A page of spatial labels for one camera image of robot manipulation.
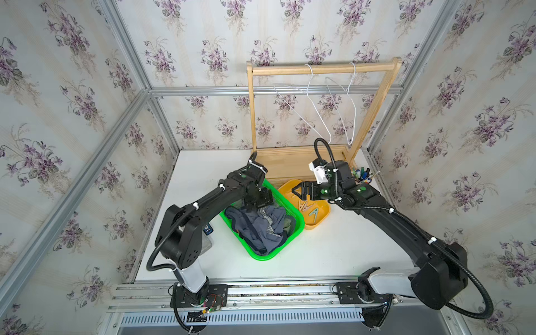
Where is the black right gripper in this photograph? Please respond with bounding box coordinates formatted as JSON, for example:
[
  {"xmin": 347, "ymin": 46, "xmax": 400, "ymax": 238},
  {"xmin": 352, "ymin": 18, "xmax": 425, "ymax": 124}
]
[{"xmin": 291, "ymin": 180, "xmax": 343, "ymax": 202}]

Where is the teal plastic clothespin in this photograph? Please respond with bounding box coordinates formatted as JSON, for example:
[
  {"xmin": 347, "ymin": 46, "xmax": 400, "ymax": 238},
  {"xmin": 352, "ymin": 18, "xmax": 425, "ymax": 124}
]
[{"xmin": 308, "ymin": 207, "xmax": 322, "ymax": 225}]

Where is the wooden clothespin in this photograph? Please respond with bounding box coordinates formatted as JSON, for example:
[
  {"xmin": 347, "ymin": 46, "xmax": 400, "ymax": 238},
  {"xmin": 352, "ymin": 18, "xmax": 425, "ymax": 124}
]
[{"xmin": 298, "ymin": 200, "xmax": 311, "ymax": 212}]

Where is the navy blue tank top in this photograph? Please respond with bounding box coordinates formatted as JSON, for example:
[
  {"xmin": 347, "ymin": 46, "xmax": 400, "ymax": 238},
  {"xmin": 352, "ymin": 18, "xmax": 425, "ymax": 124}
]
[{"xmin": 224, "ymin": 205, "xmax": 290, "ymax": 256}]

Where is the green graphic tank top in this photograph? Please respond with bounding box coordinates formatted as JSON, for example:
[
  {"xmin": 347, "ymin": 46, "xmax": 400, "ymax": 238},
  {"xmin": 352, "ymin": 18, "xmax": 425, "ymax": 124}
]
[{"xmin": 283, "ymin": 215, "xmax": 296, "ymax": 236}]

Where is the white wire hanger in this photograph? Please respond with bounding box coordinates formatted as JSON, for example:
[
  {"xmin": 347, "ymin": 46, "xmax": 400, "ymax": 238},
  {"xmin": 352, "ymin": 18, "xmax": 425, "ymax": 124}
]
[
  {"xmin": 274, "ymin": 63, "xmax": 334, "ymax": 145},
  {"xmin": 324, "ymin": 61, "xmax": 359, "ymax": 147}
]

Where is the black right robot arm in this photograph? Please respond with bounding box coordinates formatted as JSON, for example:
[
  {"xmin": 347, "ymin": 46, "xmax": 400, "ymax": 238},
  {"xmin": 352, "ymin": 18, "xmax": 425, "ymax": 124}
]
[{"xmin": 292, "ymin": 138, "xmax": 494, "ymax": 320}]

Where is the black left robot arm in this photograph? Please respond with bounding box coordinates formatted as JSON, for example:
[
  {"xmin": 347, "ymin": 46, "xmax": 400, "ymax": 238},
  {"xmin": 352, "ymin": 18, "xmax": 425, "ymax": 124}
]
[{"xmin": 146, "ymin": 152, "xmax": 274, "ymax": 294}]

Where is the green perforated plastic basket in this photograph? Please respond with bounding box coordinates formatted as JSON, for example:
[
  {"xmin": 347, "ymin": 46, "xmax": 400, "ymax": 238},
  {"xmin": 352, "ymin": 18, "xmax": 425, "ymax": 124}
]
[{"xmin": 219, "ymin": 181, "xmax": 305, "ymax": 261}]

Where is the yellow plastic tray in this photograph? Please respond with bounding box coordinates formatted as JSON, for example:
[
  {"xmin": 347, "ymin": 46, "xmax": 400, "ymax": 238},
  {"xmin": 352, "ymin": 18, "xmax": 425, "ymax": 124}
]
[{"xmin": 278, "ymin": 180, "xmax": 331, "ymax": 230}]

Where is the pink pen cup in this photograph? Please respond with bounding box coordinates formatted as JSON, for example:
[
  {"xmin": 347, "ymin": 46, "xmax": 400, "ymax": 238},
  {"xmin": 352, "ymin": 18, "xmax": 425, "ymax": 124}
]
[{"xmin": 351, "ymin": 167, "xmax": 380, "ymax": 184}]

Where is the wooden clothes rack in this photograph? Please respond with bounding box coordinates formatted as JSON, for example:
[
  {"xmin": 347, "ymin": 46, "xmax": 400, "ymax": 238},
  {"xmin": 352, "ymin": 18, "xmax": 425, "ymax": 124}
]
[{"xmin": 247, "ymin": 57, "xmax": 403, "ymax": 186}]

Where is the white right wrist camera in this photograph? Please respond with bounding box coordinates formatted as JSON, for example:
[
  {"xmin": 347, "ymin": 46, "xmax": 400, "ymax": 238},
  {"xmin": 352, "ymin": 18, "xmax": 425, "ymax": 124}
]
[{"xmin": 308, "ymin": 162, "xmax": 329, "ymax": 184}]

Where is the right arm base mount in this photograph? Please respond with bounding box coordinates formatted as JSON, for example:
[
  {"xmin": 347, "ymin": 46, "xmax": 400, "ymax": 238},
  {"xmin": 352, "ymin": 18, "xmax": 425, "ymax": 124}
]
[{"xmin": 331, "ymin": 267, "xmax": 394, "ymax": 331}]

